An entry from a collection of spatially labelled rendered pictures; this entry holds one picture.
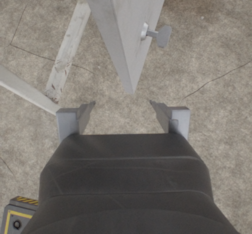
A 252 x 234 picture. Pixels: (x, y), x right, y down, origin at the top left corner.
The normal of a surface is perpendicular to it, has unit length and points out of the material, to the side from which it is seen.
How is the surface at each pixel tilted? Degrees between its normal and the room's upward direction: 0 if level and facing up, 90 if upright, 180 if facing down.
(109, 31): 90
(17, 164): 0
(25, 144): 0
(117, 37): 90
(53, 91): 0
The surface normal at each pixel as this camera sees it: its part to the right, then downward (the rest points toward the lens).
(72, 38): -0.09, -0.13
